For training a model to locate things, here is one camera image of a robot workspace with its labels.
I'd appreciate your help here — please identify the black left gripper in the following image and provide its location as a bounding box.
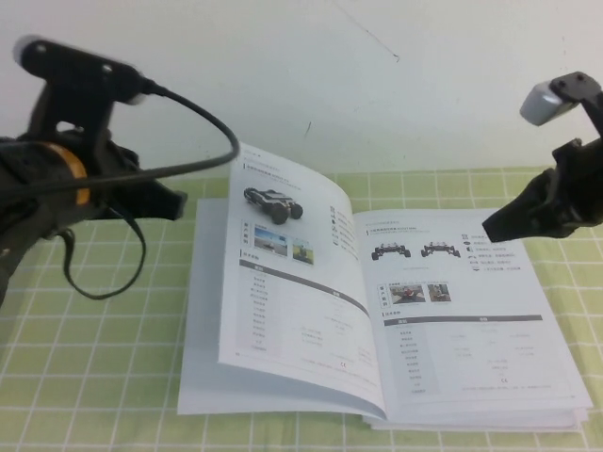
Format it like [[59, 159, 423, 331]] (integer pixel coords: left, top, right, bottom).
[[27, 136, 189, 236]]

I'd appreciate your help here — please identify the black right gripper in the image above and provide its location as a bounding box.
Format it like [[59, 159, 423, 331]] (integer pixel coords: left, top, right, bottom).
[[481, 135, 603, 244]]

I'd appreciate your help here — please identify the white product catalogue book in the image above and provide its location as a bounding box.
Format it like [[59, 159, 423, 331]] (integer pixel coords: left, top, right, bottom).
[[176, 140, 595, 432]]

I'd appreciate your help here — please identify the green checked tablecloth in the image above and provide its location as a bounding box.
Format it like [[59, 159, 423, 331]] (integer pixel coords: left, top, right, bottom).
[[0, 167, 603, 452]]

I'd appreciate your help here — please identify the black left camera cable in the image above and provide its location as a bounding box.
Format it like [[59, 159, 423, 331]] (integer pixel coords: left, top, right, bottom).
[[0, 79, 241, 302]]

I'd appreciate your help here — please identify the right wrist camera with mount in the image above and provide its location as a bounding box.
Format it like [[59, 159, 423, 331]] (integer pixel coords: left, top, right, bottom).
[[519, 70, 603, 142]]

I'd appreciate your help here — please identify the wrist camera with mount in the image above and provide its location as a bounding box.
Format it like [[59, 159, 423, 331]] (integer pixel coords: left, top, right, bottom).
[[519, 70, 603, 142], [12, 35, 153, 147]]

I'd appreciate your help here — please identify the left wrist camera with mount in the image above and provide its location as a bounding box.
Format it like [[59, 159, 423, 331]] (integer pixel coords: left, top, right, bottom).
[[12, 35, 153, 147]]

